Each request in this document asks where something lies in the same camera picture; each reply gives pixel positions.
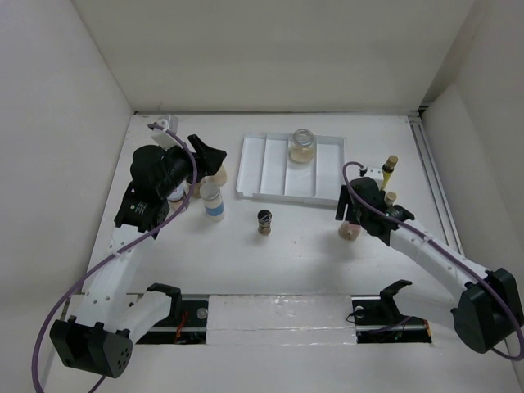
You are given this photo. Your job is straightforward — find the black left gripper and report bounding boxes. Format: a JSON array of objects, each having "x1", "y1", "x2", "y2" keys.
[{"x1": 157, "y1": 135, "x2": 224, "y2": 198}]

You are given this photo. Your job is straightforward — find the pink lid spice jar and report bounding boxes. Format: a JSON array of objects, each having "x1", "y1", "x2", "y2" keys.
[{"x1": 338, "y1": 221, "x2": 362, "y2": 242}]

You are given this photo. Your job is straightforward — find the glass jar beige powder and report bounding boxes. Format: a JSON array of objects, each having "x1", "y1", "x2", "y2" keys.
[{"x1": 289, "y1": 129, "x2": 316, "y2": 164}]

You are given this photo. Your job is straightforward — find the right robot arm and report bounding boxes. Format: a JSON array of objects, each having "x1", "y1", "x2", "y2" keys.
[{"x1": 336, "y1": 177, "x2": 523, "y2": 354}]

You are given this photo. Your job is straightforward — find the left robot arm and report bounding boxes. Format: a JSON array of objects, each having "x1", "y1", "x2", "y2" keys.
[{"x1": 50, "y1": 132, "x2": 227, "y2": 378}]

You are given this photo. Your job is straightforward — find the yellow-green lid spice jar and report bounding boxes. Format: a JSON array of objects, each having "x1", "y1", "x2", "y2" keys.
[{"x1": 206, "y1": 165, "x2": 228, "y2": 187}]

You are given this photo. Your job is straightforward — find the black dome lid jar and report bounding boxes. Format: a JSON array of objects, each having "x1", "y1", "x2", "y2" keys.
[{"x1": 185, "y1": 178, "x2": 206, "y2": 198}]

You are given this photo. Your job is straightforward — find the yellow bottle near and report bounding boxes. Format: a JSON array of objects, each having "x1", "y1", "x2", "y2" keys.
[{"x1": 384, "y1": 192, "x2": 397, "y2": 208}]

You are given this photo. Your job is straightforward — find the yellow bottle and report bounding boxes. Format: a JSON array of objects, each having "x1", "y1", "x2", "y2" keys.
[
  {"x1": 380, "y1": 155, "x2": 399, "y2": 190},
  {"x1": 384, "y1": 192, "x2": 397, "y2": 208}
]

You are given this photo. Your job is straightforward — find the blue label white bottle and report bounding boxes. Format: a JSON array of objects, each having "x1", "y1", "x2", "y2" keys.
[{"x1": 200, "y1": 183, "x2": 224, "y2": 222}]

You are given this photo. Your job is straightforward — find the yellow bottle far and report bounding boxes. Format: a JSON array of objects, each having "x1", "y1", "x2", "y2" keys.
[{"x1": 380, "y1": 155, "x2": 399, "y2": 190}]

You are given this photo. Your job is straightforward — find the red label spice jar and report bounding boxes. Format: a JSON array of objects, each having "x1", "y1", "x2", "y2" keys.
[{"x1": 167, "y1": 185, "x2": 187, "y2": 213}]

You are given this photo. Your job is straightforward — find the white divided organizer tray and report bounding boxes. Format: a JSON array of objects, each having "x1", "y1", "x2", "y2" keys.
[{"x1": 236, "y1": 133, "x2": 345, "y2": 208}]

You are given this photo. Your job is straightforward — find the small dark pepper bottle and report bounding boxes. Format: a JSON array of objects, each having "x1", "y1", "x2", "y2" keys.
[{"x1": 257, "y1": 209, "x2": 273, "y2": 236}]

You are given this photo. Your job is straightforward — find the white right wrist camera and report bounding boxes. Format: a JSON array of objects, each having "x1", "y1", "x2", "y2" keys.
[{"x1": 359, "y1": 166, "x2": 384, "y2": 189}]

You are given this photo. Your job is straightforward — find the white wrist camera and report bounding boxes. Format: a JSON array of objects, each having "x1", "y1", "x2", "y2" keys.
[
  {"x1": 150, "y1": 115, "x2": 178, "y2": 150},
  {"x1": 359, "y1": 166, "x2": 384, "y2": 189}
]

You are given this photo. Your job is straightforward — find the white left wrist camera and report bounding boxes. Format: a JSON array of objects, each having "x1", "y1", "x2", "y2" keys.
[{"x1": 150, "y1": 115, "x2": 178, "y2": 150}]

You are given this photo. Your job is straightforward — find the aluminium side rail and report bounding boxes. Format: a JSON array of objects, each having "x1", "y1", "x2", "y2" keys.
[{"x1": 407, "y1": 110, "x2": 505, "y2": 328}]

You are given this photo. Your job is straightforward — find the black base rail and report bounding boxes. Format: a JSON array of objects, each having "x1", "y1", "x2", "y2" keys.
[{"x1": 140, "y1": 295, "x2": 433, "y2": 346}]

